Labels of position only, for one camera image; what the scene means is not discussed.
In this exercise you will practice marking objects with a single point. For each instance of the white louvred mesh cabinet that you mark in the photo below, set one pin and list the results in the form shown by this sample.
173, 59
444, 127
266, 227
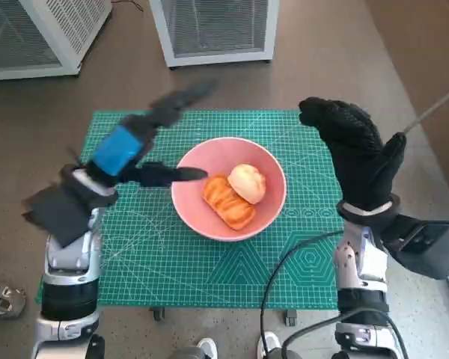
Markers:
78, 30

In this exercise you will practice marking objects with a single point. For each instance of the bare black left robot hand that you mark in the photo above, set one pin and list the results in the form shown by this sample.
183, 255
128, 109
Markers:
118, 149

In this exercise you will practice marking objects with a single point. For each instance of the grey metal stand leg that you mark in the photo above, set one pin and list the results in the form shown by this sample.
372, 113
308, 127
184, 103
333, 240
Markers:
430, 112

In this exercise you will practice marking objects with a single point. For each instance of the pink bowl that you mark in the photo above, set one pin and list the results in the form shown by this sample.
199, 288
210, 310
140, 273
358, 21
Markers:
194, 209

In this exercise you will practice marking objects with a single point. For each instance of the long braided toy bread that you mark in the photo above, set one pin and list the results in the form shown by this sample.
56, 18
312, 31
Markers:
228, 207

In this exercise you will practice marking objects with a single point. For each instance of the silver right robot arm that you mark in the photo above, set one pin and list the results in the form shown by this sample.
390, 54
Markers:
349, 261

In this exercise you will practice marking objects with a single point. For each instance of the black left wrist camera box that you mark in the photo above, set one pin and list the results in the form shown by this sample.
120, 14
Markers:
60, 217

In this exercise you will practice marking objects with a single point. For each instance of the person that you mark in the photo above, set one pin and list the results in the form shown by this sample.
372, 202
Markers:
7, 303

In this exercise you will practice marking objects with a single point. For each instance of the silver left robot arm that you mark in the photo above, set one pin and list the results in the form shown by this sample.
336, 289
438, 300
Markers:
71, 254

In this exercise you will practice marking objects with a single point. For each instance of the black table caster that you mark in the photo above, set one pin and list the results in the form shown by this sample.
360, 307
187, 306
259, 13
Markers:
158, 314
290, 318

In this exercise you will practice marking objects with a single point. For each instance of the white shoe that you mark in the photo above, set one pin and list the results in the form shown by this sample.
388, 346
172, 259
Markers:
266, 346
206, 348

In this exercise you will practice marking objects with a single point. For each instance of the round toy bread bun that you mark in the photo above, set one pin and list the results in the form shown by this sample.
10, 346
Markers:
247, 183

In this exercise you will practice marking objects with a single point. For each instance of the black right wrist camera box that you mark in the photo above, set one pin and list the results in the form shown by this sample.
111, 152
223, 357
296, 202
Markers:
430, 250

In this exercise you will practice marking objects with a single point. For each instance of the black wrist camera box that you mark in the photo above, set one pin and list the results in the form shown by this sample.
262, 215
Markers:
430, 250
60, 217

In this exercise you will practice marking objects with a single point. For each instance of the green cutting mat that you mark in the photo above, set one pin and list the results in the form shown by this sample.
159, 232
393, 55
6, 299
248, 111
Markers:
164, 261

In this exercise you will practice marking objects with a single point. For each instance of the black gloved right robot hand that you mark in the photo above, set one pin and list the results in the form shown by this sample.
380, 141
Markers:
363, 161

